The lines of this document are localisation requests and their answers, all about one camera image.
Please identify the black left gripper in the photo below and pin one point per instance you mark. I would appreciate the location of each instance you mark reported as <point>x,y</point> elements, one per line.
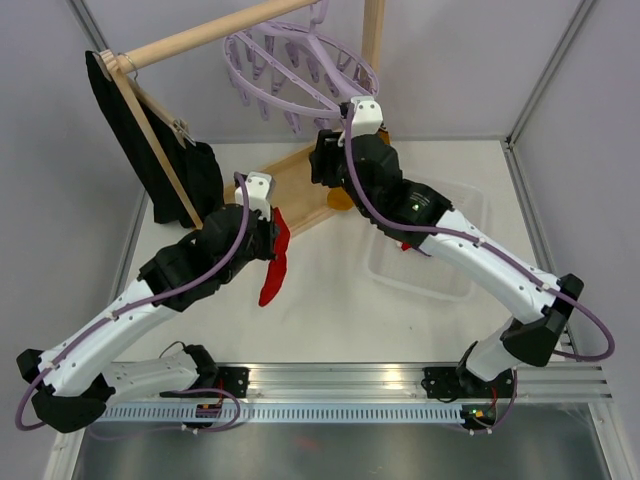
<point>268,229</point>

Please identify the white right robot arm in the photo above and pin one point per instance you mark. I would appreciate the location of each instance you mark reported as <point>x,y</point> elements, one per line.
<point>421,218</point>

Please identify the purple round clip hanger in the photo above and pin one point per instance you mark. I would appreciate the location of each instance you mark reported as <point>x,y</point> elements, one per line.
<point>296,70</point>

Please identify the mustard sock brown cuff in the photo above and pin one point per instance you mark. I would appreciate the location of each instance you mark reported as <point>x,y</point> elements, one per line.
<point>383,133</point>

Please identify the white slotted cable duct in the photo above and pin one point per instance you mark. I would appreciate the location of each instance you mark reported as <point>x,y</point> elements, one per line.
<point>333,413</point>

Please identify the aluminium mounting rail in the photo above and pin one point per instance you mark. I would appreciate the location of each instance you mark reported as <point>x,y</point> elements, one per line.
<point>559,382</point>

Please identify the wooden clothes rack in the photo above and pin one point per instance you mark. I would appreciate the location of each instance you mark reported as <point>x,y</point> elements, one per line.
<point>187,73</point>

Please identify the wooden clip hanger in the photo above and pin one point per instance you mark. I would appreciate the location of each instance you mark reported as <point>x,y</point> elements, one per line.
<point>112,71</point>

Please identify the black garment on hanger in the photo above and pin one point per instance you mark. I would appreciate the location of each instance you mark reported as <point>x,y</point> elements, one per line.
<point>184,184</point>

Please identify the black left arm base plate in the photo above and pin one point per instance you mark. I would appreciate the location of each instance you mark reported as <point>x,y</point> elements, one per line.
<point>233,380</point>

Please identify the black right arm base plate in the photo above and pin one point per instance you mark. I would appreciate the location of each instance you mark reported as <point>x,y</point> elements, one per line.
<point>448,383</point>

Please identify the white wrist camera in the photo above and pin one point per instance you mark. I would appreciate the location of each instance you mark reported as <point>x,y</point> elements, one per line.
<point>260,187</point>
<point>367,115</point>

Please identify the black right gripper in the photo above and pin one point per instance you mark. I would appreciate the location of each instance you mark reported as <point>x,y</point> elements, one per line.
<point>324,157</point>

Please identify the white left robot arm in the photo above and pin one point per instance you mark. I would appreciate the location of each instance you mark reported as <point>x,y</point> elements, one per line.
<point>73,384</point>

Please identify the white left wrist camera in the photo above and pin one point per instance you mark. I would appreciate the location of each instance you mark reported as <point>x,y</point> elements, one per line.
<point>260,187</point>

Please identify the mustard yellow sock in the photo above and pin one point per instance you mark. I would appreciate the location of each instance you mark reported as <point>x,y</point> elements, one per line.
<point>339,200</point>

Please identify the white plastic basket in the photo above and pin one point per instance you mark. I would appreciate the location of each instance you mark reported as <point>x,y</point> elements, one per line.
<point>411,271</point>

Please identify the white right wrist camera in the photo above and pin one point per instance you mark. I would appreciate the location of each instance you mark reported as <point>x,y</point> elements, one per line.
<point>367,115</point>

